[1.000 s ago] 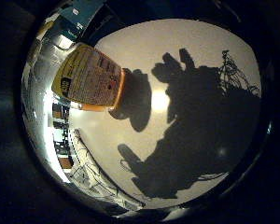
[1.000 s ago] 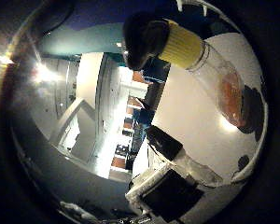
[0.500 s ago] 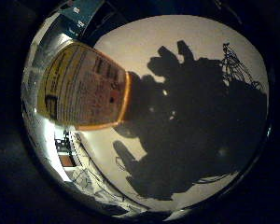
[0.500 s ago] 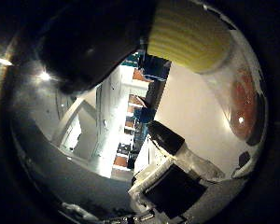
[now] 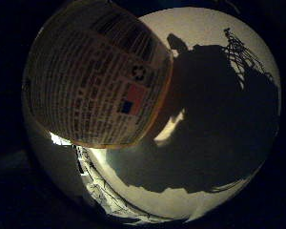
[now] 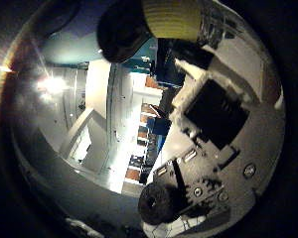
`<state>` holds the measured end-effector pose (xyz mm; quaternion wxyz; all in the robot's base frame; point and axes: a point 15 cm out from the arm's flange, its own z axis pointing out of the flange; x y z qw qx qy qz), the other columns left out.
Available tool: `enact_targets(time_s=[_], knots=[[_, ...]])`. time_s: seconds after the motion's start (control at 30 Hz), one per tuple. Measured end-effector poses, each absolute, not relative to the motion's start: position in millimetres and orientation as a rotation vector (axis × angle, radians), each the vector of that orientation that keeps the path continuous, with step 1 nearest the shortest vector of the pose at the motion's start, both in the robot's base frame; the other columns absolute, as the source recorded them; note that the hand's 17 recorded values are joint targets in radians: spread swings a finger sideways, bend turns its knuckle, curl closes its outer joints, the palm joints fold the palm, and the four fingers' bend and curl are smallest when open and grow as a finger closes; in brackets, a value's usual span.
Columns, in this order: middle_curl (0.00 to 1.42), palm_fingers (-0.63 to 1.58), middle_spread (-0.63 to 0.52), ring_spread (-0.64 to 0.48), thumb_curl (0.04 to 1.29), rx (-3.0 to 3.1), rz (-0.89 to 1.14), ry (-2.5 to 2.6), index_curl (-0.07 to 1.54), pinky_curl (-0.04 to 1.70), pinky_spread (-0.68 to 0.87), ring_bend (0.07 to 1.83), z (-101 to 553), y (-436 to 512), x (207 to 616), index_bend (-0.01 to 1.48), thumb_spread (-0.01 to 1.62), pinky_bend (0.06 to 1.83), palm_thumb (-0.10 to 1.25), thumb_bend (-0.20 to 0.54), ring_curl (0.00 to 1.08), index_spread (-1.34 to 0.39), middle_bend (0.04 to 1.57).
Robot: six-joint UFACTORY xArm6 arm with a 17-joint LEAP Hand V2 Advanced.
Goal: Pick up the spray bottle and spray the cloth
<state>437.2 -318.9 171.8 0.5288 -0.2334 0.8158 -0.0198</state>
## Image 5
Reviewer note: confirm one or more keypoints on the spray bottle with yellow label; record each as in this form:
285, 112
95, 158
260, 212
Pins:
95, 79

